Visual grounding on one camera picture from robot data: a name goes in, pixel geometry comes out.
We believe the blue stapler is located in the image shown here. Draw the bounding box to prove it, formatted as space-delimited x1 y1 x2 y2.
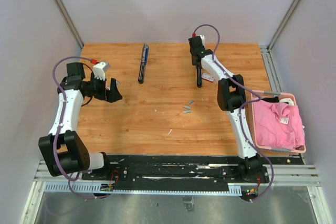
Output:
138 44 149 84
196 66 202 88

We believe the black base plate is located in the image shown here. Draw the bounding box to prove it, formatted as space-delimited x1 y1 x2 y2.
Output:
51 153 305 193

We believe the pink cloth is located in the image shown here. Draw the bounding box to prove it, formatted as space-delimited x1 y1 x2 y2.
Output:
254 100 305 150

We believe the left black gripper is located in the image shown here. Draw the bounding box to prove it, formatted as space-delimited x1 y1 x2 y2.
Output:
85 73 122 103

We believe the grey cable duct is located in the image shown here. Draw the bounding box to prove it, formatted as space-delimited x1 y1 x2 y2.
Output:
43 184 243 196

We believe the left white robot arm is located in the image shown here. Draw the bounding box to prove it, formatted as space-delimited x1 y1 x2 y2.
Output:
38 59 122 180

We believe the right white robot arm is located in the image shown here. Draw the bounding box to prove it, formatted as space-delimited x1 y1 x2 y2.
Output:
188 34 263 182

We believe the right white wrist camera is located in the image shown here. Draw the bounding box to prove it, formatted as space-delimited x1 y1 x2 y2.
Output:
200 35 205 46

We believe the pink plastic basket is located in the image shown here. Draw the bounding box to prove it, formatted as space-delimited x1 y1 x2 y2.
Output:
248 90 306 154

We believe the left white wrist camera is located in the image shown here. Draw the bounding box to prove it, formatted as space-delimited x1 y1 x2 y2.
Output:
93 61 110 81

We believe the red staple box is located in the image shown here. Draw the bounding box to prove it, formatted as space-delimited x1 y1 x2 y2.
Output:
202 73 214 82

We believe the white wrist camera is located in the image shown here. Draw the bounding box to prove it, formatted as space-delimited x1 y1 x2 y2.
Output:
93 61 110 81
200 35 205 46

